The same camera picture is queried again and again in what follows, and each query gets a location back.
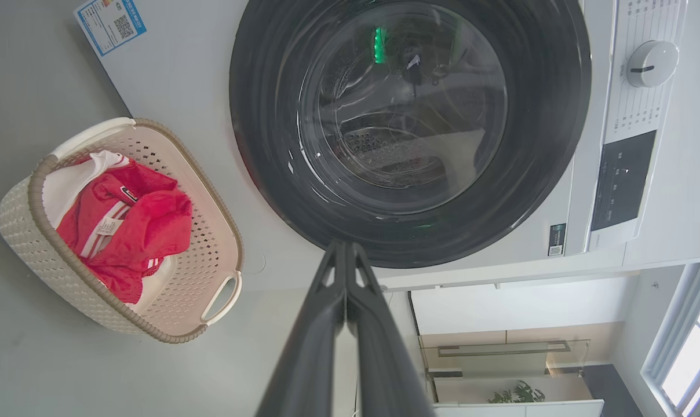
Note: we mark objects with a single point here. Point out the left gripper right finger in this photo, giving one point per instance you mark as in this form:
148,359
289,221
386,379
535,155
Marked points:
385,365

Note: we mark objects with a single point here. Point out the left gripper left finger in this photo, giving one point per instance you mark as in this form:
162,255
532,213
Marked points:
309,359

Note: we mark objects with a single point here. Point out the red and white garment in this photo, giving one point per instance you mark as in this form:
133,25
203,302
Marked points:
147,231

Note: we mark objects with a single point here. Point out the round glass washer door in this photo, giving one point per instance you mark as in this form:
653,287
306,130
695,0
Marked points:
263,116

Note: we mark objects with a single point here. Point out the cream perforated laundry basket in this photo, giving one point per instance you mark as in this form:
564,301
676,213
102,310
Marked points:
211,243

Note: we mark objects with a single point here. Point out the white front-load washing machine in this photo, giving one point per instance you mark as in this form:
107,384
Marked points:
176,87

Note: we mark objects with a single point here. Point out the white plastic appliance dial knob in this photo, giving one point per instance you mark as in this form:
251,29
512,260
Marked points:
654,61

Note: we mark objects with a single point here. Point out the green potted plant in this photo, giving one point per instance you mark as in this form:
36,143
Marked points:
518,394

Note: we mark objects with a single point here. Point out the dark QR code sticker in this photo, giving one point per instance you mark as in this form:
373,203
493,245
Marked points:
557,238

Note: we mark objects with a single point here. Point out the blue energy label sticker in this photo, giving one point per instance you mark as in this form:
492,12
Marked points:
109,23

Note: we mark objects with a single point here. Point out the window with white frame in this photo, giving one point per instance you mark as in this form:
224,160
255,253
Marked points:
692,359

